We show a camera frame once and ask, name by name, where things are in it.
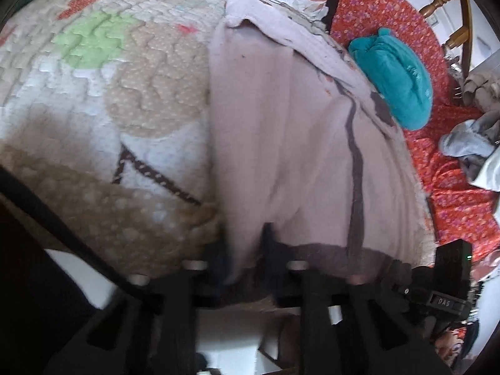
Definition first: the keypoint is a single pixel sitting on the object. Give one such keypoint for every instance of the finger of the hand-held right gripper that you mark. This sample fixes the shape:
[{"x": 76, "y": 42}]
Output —
[{"x": 398, "y": 277}]

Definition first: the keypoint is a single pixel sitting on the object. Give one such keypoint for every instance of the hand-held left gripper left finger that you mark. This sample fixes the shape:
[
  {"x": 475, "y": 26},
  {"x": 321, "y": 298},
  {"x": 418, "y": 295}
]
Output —
[{"x": 219, "y": 259}]

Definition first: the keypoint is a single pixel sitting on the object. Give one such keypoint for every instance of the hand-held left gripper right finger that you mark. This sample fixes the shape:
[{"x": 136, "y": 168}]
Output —
[{"x": 270, "y": 242}]

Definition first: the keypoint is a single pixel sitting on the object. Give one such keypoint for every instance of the lilac small garment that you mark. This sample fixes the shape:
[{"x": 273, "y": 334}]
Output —
[{"x": 297, "y": 144}]

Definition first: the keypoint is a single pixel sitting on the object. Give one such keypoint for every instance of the grey clothes pile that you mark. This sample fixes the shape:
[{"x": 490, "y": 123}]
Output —
[{"x": 474, "y": 132}]

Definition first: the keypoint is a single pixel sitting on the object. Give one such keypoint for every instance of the red floral sheet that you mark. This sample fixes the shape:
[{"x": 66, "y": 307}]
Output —
[{"x": 449, "y": 187}]

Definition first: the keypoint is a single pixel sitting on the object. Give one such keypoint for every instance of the quilted patchwork blanket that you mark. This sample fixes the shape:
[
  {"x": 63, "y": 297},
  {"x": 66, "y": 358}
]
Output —
[{"x": 97, "y": 105}]

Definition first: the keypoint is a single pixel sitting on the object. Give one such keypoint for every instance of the teal fleece cloth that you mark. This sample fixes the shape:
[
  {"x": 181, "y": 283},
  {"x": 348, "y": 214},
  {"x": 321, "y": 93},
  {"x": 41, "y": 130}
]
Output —
[{"x": 394, "y": 76}]

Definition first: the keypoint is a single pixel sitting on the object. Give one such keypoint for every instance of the wooden chair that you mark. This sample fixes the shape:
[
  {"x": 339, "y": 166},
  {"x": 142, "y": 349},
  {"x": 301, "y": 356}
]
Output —
[{"x": 449, "y": 11}]

